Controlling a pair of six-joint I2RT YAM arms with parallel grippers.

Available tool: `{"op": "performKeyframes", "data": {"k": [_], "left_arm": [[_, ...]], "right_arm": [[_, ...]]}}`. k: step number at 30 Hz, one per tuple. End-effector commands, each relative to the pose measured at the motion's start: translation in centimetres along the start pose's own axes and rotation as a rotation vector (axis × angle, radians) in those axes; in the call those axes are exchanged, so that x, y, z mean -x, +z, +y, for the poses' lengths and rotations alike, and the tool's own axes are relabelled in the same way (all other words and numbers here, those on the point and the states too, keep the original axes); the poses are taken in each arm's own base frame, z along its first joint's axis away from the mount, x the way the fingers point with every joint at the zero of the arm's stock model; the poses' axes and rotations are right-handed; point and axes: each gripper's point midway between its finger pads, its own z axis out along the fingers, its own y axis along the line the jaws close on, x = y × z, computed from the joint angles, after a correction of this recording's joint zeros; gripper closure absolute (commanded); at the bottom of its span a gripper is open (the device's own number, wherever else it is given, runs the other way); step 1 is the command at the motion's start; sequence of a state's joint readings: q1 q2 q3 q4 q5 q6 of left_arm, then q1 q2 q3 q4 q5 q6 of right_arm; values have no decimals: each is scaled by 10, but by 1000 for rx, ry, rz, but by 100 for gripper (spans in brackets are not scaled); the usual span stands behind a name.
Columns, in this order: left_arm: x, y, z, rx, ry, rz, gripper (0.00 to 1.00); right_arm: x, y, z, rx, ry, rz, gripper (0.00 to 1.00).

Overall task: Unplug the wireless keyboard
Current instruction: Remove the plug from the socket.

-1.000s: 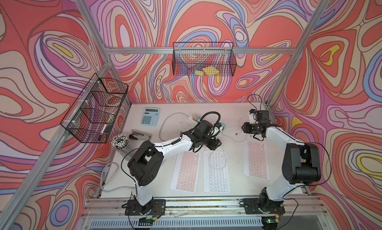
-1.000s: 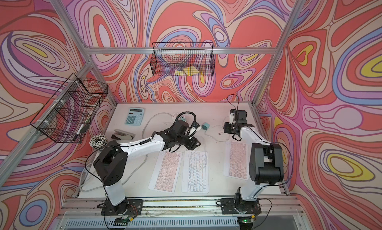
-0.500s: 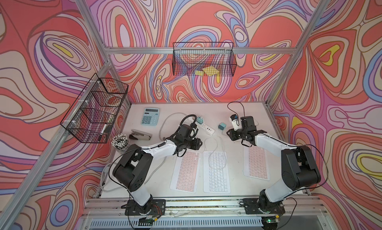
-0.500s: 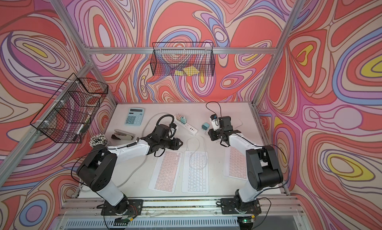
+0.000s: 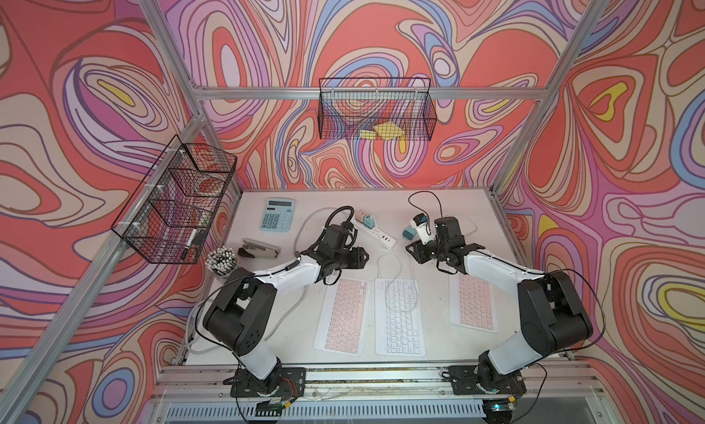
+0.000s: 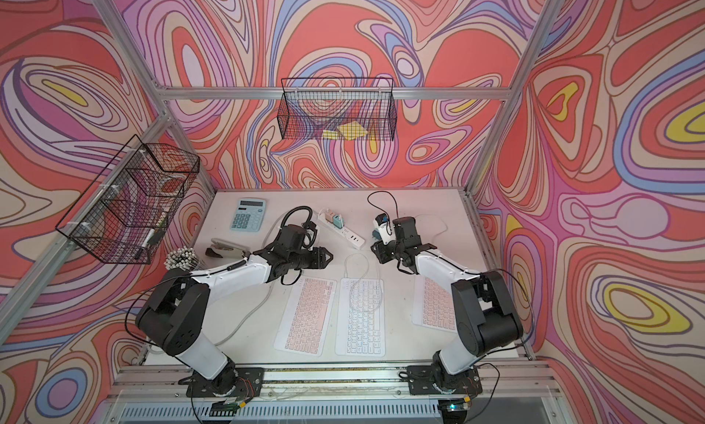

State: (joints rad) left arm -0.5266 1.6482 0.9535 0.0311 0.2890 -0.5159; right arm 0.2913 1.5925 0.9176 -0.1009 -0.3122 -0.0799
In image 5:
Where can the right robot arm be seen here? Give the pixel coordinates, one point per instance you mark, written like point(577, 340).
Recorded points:
point(552, 316)

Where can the blue calculator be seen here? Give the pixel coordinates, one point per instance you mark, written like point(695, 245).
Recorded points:
point(278, 215)

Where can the pink keyboard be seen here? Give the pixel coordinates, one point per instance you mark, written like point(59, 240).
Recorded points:
point(472, 303)
point(342, 323)

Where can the grey stapler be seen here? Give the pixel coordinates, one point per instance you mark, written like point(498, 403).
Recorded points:
point(253, 249)

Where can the white power strip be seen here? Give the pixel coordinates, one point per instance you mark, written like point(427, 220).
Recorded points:
point(378, 234)

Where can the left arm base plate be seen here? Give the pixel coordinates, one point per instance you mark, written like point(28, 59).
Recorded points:
point(286, 383)

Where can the black wire basket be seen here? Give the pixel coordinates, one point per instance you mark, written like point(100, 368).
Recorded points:
point(182, 190)
point(350, 104)

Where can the black wire basket back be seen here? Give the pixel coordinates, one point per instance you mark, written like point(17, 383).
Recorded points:
point(350, 104)

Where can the white keyboard middle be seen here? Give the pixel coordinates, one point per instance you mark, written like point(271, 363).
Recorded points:
point(398, 319)

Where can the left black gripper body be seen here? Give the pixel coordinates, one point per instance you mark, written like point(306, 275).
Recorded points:
point(352, 260)

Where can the yellow sticky notes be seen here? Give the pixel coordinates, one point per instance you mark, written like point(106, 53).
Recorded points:
point(385, 131)

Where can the clear cup of pens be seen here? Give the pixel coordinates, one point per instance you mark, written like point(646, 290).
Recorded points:
point(222, 262)

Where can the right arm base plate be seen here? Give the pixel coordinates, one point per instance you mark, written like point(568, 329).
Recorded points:
point(473, 380)

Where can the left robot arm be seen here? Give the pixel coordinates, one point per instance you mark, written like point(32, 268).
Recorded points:
point(238, 317)

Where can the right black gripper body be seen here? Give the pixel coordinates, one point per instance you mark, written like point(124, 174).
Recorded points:
point(432, 250)

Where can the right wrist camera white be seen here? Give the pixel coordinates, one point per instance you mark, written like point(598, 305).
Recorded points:
point(422, 226)

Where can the black wire basket left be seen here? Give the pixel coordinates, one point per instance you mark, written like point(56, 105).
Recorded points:
point(182, 190)

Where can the teal usb charger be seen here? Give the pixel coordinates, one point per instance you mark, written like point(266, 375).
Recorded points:
point(409, 233)
point(369, 221)

